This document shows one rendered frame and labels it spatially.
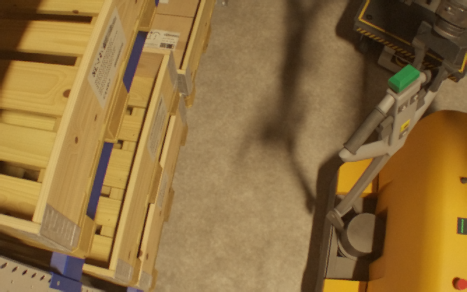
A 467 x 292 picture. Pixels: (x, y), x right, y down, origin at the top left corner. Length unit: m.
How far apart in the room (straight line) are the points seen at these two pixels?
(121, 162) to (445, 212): 1.16
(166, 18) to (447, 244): 1.64
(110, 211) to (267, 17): 1.72
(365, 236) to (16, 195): 1.39
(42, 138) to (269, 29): 1.96
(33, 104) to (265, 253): 1.49
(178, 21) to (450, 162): 1.43
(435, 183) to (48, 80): 1.30
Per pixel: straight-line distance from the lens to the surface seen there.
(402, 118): 1.24
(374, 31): 2.62
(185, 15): 2.37
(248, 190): 2.45
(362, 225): 2.02
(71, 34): 1.35
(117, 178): 1.73
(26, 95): 1.30
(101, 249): 1.68
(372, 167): 1.51
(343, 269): 2.13
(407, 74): 1.15
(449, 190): 1.69
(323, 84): 2.74
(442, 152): 1.75
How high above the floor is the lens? 2.35
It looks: 68 degrees down
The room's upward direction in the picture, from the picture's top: 2 degrees counter-clockwise
